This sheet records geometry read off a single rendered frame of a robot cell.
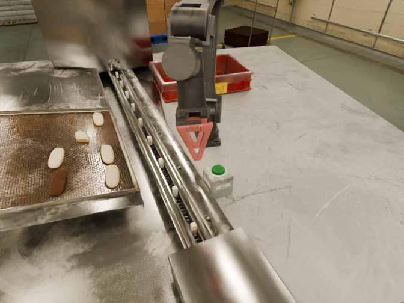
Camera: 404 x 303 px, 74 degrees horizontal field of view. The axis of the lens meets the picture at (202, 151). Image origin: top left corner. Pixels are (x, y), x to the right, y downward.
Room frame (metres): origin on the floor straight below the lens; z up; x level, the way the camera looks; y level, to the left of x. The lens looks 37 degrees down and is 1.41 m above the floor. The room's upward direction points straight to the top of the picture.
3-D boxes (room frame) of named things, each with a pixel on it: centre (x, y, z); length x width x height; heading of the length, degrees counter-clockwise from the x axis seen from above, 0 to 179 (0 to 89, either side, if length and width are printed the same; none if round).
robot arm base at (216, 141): (0.86, -0.02, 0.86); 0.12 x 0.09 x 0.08; 12
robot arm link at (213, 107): (0.84, -0.02, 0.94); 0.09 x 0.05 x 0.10; 172
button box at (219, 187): (0.58, -0.04, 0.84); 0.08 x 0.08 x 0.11; 24
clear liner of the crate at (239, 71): (1.38, 0.01, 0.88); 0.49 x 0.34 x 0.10; 109
